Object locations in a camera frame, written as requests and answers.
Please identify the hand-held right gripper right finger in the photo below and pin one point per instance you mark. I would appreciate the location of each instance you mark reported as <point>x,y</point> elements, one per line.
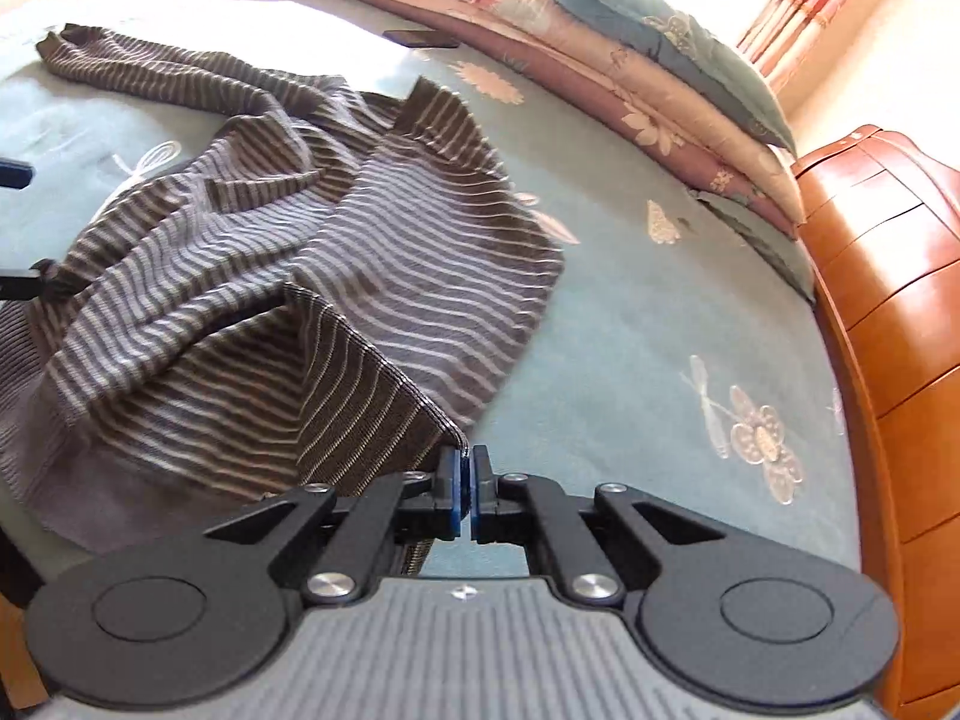
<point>480,491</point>

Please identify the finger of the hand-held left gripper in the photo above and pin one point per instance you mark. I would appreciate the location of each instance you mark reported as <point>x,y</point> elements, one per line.
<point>26,283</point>
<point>15,172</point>

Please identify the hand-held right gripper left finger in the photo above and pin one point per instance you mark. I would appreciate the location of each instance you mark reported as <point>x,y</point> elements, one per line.
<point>454,491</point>

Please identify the grey striped knit sweater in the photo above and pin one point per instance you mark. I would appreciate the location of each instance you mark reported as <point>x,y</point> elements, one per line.
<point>262,277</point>

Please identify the grey-green pillow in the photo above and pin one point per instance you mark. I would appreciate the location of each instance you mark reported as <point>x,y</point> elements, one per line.
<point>765,240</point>

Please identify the black smartphone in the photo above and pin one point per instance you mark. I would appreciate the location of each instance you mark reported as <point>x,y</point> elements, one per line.
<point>420,38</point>

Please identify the pink floral quilt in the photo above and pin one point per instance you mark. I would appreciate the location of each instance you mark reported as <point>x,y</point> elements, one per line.
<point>570,52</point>

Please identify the wooden headboard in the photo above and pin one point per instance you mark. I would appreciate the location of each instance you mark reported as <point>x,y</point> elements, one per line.
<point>900,315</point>

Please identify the blue pillow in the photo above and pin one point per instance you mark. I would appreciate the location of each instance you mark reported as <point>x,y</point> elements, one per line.
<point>675,45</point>

